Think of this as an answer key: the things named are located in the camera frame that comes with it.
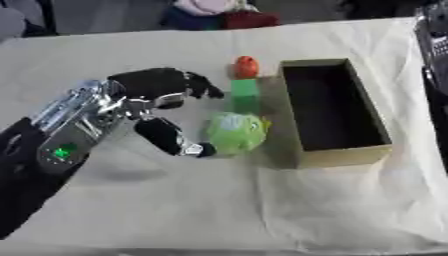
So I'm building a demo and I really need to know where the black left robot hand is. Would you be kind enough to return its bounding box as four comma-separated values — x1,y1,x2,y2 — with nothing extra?
106,67,226,159

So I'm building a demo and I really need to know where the tan cardboard box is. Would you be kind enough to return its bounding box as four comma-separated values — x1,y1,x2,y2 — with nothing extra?
253,58,394,170

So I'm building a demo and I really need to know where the pink and blue bundle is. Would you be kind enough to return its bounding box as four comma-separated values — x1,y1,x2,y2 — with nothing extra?
159,0,259,32

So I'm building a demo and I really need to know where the green rectangular block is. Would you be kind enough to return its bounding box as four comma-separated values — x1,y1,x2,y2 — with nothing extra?
229,78,263,115

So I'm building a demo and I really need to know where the orange toy fruit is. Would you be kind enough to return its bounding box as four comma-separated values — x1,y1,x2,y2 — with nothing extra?
232,55,261,80

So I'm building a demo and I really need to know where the green round soft toy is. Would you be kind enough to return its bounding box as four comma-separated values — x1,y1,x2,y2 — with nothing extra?
204,111,273,157

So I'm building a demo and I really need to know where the red bag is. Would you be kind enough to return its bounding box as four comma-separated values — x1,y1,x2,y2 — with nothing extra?
218,10,280,30

